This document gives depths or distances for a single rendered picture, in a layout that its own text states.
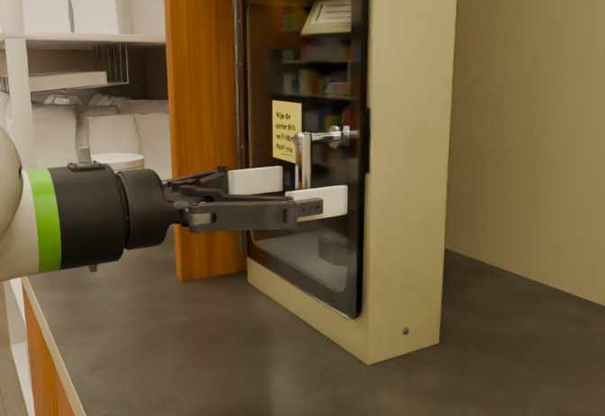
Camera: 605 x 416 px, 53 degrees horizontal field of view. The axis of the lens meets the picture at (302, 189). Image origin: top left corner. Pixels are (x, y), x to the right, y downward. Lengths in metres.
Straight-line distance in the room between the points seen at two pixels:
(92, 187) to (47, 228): 0.05
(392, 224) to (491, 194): 0.46
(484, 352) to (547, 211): 0.34
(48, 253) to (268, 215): 0.19
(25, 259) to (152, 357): 0.27
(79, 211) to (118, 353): 0.28
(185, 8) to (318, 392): 0.57
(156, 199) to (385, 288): 0.29
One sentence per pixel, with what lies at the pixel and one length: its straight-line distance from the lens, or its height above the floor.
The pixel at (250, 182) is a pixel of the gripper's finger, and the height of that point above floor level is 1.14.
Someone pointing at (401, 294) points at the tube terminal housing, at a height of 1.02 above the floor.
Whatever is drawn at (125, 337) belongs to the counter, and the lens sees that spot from 0.82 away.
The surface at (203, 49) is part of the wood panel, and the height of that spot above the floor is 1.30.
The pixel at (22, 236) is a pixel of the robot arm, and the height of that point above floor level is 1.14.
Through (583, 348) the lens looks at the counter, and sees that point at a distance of 0.84.
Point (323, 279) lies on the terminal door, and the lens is 0.74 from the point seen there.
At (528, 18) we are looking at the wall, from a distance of 1.06.
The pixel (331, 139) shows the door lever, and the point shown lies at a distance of 0.67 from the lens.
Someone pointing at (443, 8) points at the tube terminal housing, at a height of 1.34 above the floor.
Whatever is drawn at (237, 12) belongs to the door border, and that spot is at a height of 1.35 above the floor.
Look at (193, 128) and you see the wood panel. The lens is 0.94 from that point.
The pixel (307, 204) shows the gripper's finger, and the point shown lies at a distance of 0.57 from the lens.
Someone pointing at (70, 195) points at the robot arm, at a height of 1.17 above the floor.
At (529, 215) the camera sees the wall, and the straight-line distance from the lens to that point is 1.07.
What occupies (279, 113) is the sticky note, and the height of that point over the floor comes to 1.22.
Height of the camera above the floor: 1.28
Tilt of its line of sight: 12 degrees down
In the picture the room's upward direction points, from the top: straight up
